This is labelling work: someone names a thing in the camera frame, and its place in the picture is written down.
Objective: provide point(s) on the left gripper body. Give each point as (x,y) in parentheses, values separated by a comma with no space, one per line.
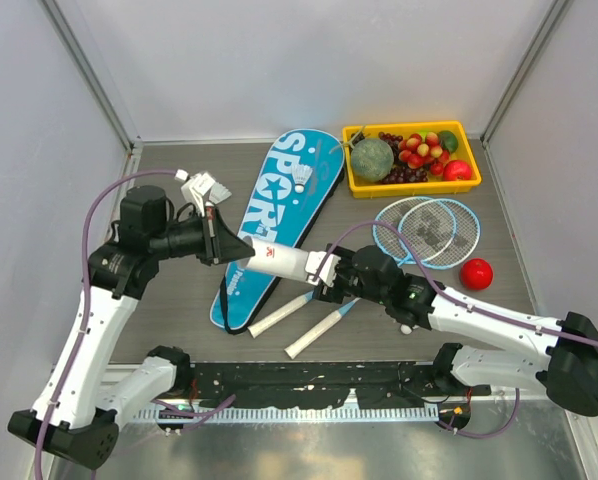
(208,254)

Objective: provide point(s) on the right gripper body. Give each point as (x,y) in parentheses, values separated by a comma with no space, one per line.
(347,281)

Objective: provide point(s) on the white shuttlecock tube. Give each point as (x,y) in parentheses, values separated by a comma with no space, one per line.
(276,260)

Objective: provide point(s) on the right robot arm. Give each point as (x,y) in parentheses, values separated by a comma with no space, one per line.
(556,356)

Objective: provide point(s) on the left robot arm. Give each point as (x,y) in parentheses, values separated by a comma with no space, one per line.
(73,419)

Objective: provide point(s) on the left blue badminton racket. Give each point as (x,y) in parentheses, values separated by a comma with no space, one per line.
(289,310)

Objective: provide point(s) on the blue badminton racket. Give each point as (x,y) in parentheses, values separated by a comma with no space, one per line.
(289,310)
(393,243)

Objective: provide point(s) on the right blue badminton racket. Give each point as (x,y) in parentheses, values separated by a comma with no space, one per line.
(393,243)

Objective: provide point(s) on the yellow plastic tray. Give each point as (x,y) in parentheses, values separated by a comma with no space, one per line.
(361,188)

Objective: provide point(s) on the shuttlecock on racket bag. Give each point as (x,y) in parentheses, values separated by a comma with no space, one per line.
(301,174)

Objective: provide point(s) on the blue racket bag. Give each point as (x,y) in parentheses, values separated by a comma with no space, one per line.
(276,213)

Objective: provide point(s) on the dark grape bunch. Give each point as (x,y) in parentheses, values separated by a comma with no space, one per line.
(409,166)

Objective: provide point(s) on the green melon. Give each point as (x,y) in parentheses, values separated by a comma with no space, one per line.
(371,159)

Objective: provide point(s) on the red apple on table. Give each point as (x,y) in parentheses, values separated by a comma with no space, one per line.
(476,274)

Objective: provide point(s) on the red cherry cluster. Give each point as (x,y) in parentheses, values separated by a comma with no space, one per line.
(434,154)

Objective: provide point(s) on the red apple in tray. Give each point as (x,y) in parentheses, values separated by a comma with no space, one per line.
(457,170)

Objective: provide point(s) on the green lime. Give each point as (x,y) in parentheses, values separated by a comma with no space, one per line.
(448,140)

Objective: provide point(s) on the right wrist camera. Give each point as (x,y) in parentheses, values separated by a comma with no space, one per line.
(320,268)

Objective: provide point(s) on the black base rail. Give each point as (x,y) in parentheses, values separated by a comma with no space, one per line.
(312,392)

